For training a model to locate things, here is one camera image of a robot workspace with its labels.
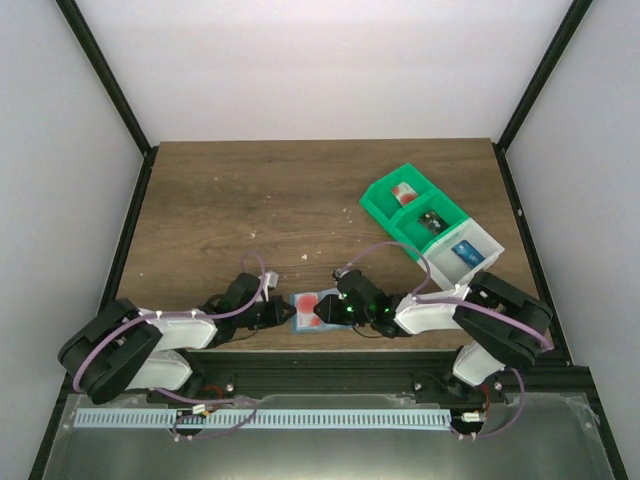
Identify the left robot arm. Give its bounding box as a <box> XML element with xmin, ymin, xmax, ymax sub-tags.
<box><xmin>58</xmin><ymin>272</ymin><xmax>296</xmax><ymax>405</ymax></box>

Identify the blue card in bin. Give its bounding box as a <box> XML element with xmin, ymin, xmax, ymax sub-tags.
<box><xmin>451</xmin><ymin>240</ymin><xmax>485</xmax><ymax>268</ymax></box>

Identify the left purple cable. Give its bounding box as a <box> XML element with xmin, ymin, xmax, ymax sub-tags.
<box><xmin>72</xmin><ymin>251</ymin><xmax>269</xmax><ymax>441</ymax></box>

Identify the white slotted cable duct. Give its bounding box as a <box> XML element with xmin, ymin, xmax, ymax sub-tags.
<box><xmin>73</xmin><ymin>408</ymin><xmax>451</xmax><ymax>431</ymax></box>

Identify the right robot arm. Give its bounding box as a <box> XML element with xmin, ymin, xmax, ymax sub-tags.
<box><xmin>314</xmin><ymin>270</ymin><xmax>553</xmax><ymax>387</ymax></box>

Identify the right black frame post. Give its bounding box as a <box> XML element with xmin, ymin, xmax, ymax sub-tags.
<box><xmin>492</xmin><ymin>0</ymin><xmax>594</xmax><ymax>151</ymax></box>

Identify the green bin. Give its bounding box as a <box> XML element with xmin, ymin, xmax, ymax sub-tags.
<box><xmin>359</xmin><ymin>163</ymin><xmax>438</xmax><ymax>230</ymax></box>
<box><xmin>389</xmin><ymin>190</ymin><xmax>469</xmax><ymax>254</ymax></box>

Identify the red circle card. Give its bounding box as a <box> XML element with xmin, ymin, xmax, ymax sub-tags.
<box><xmin>391</xmin><ymin>182</ymin><xmax>418</xmax><ymax>207</ymax></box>
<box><xmin>294</xmin><ymin>293</ymin><xmax>321</xmax><ymax>330</ymax></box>

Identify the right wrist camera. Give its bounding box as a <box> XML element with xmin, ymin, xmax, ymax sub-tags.
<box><xmin>333</xmin><ymin>269</ymin><xmax>361</xmax><ymax>289</ymax></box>

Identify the black aluminium front rail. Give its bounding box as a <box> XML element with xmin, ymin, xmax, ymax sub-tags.
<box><xmin>59</xmin><ymin>351</ymin><xmax>591</xmax><ymax>401</ymax></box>

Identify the black frame post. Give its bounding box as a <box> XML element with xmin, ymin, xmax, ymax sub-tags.
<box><xmin>54</xmin><ymin>0</ymin><xmax>154</xmax><ymax>156</ymax></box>
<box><xmin>492</xmin><ymin>0</ymin><xmax>594</xmax><ymax>151</ymax></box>

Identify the green bin middle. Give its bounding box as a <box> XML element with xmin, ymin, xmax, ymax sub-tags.
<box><xmin>389</xmin><ymin>190</ymin><xmax>469</xmax><ymax>254</ymax></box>

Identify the left black frame post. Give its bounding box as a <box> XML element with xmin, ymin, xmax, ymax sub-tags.
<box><xmin>54</xmin><ymin>0</ymin><xmax>154</xmax><ymax>156</ymax></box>

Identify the white bin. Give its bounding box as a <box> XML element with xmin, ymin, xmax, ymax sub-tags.
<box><xmin>423</xmin><ymin>218</ymin><xmax>505</xmax><ymax>290</ymax></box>

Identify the green bin far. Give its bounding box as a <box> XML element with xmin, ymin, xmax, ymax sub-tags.
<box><xmin>359</xmin><ymin>163</ymin><xmax>438</xmax><ymax>230</ymax></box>

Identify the purple cable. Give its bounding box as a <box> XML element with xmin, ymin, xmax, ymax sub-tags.
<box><xmin>344</xmin><ymin>242</ymin><xmax>554</xmax><ymax>441</ymax></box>
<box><xmin>72</xmin><ymin>251</ymin><xmax>269</xmax><ymax>441</ymax></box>

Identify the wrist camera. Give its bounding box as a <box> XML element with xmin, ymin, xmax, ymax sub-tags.
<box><xmin>333</xmin><ymin>269</ymin><xmax>361</xmax><ymax>289</ymax></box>
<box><xmin>263</xmin><ymin>271</ymin><xmax>279</xmax><ymax>302</ymax></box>

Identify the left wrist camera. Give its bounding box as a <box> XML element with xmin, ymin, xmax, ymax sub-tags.
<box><xmin>263</xmin><ymin>271</ymin><xmax>279</xmax><ymax>302</ymax></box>

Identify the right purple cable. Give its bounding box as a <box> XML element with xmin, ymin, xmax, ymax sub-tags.
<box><xmin>344</xmin><ymin>242</ymin><xmax>554</xmax><ymax>441</ymax></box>

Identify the black card in bin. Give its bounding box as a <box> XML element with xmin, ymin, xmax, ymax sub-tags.
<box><xmin>419</xmin><ymin>210</ymin><xmax>449</xmax><ymax>236</ymax></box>

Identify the blue card holder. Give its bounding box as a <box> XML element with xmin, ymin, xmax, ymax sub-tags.
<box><xmin>289</xmin><ymin>288</ymin><xmax>349</xmax><ymax>334</ymax></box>

